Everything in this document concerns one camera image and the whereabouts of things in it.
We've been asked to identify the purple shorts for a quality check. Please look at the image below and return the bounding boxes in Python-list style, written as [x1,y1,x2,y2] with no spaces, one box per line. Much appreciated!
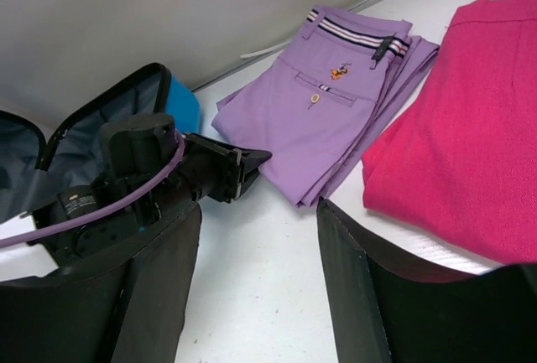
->
[212,5,439,207]

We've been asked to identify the blue kids suitcase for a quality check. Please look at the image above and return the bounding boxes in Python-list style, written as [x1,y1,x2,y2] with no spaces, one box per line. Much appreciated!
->
[1,63,201,249]

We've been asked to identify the pink shorts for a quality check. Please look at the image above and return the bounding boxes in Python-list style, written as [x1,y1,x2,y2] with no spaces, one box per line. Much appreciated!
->
[362,0,536,265]

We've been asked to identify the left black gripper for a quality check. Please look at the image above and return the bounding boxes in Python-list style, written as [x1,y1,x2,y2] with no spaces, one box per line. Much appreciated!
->
[96,113,272,229]

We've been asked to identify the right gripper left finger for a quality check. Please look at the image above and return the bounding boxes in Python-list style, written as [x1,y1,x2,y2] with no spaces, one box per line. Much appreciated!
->
[1,204,201,362]

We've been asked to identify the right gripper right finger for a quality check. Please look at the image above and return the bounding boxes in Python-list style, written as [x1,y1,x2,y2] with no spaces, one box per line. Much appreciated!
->
[316,200,536,362]

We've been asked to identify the white cable tie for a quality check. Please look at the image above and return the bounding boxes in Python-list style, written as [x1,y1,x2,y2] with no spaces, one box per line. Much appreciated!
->
[240,40,289,60]

